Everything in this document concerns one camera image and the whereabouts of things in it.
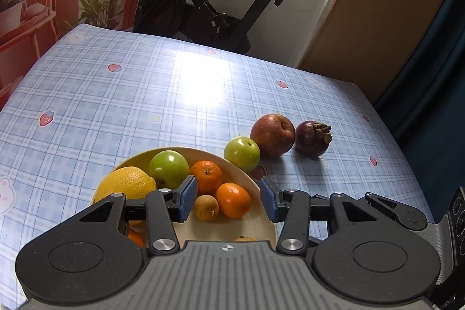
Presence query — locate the green apple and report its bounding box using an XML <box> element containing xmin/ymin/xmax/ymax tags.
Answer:
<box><xmin>147</xmin><ymin>149</ymin><xmax>190</xmax><ymax>190</ymax></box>
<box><xmin>223</xmin><ymin>136</ymin><xmax>260</xmax><ymax>173</ymax></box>

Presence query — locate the small brown longan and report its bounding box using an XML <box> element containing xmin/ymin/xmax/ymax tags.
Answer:
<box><xmin>193</xmin><ymin>194</ymin><xmax>219</xmax><ymax>223</ymax></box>

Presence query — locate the small mandarin orange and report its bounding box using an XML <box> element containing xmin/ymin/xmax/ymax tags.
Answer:
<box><xmin>189</xmin><ymin>160</ymin><xmax>222</xmax><ymax>195</ymax></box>
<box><xmin>215</xmin><ymin>182</ymin><xmax>251</xmax><ymax>219</ymax></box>
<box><xmin>127</xmin><ymin>228</ymin><xmax>145</xmax><ymax>247</ymax></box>

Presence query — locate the red apple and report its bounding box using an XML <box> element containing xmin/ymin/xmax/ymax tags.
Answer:
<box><xmin>250</xmin><ymin>113</ymin><xmax>296</xmax><ymax>159</ymax></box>

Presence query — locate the beige round plate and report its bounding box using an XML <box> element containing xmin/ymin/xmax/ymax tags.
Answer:
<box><xmin>92</xmin><ymin>147</ymin><xmax>277</xmax><ymax>245</ymax></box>

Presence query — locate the dark purple mangosteen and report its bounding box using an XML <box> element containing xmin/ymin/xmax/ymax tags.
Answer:
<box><xmin>295</xmin><ymin>120</ymin><xmax>332</xmax><ymax>158</ymax></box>

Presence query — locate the blue plaid tablecloth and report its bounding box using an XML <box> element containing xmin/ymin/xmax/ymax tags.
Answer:
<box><xmin>1</xmin><ymin>25</ymin><xmax>429</xmax><ymax>309</ymax></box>

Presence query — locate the dark teal curtain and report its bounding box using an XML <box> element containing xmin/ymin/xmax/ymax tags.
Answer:
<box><xmin>374</xmin><ymin>0</ymin><xmax>464</xmax><ymax>220</ymax></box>

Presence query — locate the wooden door panel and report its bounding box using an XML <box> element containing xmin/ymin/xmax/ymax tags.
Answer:
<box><xmin>299</xmin><ymin>0</ymin><xmax>443</xmax><ymax>101</ymax></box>

